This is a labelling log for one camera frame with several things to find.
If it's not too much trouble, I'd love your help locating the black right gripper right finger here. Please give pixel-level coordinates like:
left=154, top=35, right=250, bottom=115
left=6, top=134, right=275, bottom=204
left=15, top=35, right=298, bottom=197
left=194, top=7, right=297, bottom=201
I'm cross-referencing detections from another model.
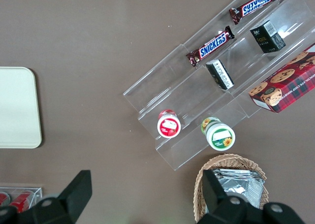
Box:
left=196, top=169, right=265, bottom=224

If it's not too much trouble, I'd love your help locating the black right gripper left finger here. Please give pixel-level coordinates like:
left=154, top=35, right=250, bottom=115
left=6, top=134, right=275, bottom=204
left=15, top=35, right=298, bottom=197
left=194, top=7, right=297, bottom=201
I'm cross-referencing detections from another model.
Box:
left=14, top=170, right=93, bottom=224

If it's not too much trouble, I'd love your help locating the light tan wicker basket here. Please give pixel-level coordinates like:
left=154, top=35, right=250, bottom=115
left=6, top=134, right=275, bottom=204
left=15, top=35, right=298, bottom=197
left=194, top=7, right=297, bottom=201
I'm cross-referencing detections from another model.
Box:
left=193, top=154, right=270, bottom=224

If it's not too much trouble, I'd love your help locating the cream plastic tray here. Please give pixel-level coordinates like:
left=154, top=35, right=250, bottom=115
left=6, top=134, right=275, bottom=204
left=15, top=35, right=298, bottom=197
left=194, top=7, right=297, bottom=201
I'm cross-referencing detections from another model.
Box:
left=0, top=66, right=43, bottom=149

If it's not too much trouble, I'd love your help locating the silver foil packet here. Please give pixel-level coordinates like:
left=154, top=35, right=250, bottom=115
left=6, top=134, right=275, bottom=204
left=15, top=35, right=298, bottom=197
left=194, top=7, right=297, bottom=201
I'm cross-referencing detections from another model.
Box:
left=209, top=168, right=266, bottom=210

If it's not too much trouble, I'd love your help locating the clear acrylic bottle rack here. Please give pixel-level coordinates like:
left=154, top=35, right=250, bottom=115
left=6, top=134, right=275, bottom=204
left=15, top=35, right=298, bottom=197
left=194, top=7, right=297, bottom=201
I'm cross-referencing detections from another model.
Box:
left=0, top=186, right=43, bottom=211

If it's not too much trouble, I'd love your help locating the red cola bottle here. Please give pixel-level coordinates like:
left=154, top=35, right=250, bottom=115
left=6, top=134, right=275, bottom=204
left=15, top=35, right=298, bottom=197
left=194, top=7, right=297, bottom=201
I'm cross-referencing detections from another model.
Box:
left=9, top=191, right=34, bottom=209
left=0, top=192, right=10, bottom=207

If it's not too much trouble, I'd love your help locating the green lidded sunflower cup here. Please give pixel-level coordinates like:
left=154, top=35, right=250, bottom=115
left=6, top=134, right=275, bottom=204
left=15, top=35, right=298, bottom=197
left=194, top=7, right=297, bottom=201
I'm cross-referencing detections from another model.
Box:
left=201, top=117, right=236, bottom=152

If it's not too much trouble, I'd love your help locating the red lidded strawberry cup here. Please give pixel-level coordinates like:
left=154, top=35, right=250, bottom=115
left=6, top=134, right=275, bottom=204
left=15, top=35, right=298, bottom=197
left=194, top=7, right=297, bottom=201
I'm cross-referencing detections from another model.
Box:
left=157, top=108, right=182, bottom=138

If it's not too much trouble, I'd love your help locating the clear acrylic stepped stand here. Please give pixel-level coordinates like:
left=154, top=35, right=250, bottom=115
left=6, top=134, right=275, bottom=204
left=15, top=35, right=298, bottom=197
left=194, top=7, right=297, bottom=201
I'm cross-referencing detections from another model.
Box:
left=123, top=0, right=315, bottom=172

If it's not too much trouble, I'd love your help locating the small black box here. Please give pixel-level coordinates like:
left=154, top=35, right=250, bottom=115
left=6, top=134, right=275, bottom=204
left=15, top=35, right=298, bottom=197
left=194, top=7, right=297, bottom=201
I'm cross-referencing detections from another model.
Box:
left=250, top=20, right=287, bottom=54
left=205, top=59, right=235, bottom=91

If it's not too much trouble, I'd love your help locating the red plaid cookie box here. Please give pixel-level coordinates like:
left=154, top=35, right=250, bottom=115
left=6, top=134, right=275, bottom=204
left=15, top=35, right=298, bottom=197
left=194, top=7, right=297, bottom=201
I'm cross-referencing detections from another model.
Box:
left=248, top=43, right=315, bottom=114

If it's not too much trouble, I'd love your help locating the Snickers chocolate bar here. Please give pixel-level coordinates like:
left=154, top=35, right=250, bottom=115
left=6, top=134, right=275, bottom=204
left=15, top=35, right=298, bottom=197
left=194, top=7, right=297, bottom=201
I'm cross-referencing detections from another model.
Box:
left=228, top=0, right=284, bottom=25
left=186, top=26, right=235, bottom=67

